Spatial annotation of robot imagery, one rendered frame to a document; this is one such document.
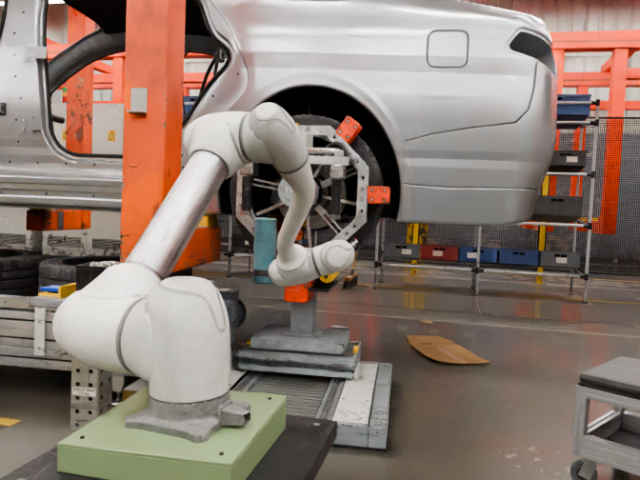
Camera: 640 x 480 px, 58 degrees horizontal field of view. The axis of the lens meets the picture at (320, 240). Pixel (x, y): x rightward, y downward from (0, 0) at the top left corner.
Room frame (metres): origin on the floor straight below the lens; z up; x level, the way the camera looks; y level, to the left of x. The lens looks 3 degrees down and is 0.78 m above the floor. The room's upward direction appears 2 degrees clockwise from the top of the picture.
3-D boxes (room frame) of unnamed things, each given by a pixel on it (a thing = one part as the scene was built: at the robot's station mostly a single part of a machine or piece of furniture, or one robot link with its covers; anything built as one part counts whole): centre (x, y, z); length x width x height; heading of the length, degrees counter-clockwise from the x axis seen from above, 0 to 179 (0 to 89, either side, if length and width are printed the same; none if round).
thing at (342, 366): (2.57, 0.06, 0.13); 0.50 x 0.36 x 0.10; 82
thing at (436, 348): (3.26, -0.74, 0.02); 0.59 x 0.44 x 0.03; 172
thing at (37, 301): (1.96, 0.73, 0.44); 0.43 x 0.17 x 0.03; 82
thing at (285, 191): (2.33, 0.09, 0.85); 0.21 x 0.14 x 0.14; 172
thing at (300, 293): (2.44, 0.08, 0.48); 0.16 x 0.12 x 0.17; 172
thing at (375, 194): (2.36, -0.23, 0.85); 0.09 x 0.08 x 0.07; 82
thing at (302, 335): (2.57, 0.06, 0.32); 0.40 x 0.30 x 0.28; 82
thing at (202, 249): (2.49, 0.58, 0.69); 0.52 x 0.17 x 0.35; 172
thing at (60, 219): (4.81, 2.20, 0.69); 0.52 x 0.17 x 0.35; 172
